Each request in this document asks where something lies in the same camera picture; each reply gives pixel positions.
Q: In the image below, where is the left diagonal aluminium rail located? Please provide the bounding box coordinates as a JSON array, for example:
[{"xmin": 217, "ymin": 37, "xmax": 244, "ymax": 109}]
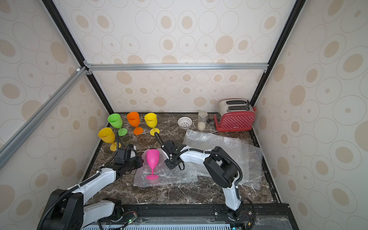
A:
[{"xmin": 1, "ymin": 67, "xmax": 87, "ymax": 168}]

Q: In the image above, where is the green wine glass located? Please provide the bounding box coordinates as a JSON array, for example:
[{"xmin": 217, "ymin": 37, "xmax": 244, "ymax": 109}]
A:
[{"xmin": 108, "ymin": 114, "xmax": 127, "ymax": 137}]

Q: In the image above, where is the clear jar with powder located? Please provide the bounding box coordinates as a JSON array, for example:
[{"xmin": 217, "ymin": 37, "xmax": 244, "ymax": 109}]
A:
[{"xmin": 197, "ymin": 110, "xmax": 208, "ymax": 131}]

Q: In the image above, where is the white sink strainer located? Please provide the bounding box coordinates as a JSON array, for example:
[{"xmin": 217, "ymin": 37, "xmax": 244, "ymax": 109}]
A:
[{"xmin": 177, "ymin": 117, "xmax": 193, "ymax": 129}]

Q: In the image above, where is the orange bubble glass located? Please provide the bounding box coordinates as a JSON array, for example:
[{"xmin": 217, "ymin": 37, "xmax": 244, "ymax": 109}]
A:
[{"xmin": 127, "ymin": 112, "xmax": 143, "ymax": 135}]

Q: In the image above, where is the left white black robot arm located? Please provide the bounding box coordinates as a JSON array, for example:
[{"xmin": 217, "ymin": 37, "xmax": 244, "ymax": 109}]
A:
[{"xmin": 37, "ymin": 144, "xmax": 143, "ymax": 230}]

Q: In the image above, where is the beige bubble glass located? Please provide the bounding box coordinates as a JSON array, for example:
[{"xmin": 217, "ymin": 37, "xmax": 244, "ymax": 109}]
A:
[{"xmin": 98, "ymin": 127, "xmax": 122, "ymax": 151}]

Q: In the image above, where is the yellow bubble glass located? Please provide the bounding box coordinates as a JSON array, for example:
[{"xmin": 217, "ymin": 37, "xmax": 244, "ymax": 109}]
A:
[{"xmin": 144, "ymin": 113, "xmax": 160, "ymax": 136}]

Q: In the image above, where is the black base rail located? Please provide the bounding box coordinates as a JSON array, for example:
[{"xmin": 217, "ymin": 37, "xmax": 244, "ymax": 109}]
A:
[{"xmin": 41, "ymin": 198, "xmax": 298, "ymax": 230}]

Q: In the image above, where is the clear bubble wrap sheet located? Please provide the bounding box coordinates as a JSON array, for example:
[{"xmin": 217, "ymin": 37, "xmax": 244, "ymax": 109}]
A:
[
  {"xmin": 184, "ymin": 129, "xmax": 263, "ymax": 190},
  {"xmin": 134, "ymin": 149, "xmax": 198, "ymax": 187}
]

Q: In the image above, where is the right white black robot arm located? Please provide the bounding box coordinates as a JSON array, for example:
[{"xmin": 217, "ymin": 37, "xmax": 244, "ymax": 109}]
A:
[{"xmin": 161, "ymin": 140, "xmax": 243, "ymax": 211}]

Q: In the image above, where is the red toaster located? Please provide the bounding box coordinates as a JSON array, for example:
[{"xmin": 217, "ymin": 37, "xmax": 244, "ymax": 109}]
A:
[{"xmin": 214, "ymin": 98, "xmax": 256, "ymax": 132}]

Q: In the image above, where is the pink bubble glass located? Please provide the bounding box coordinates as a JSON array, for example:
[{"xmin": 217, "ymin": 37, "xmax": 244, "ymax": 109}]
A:
[{"xmin": 146, "ymin": 149, "xmax": 160, "ymax": 180}]

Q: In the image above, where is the horizontal aluminium rail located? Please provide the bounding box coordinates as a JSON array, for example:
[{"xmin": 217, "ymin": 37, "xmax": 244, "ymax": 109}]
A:
[{"xmin": 86, "ymin": 63, "xmax": 269, "ymax": 71}]

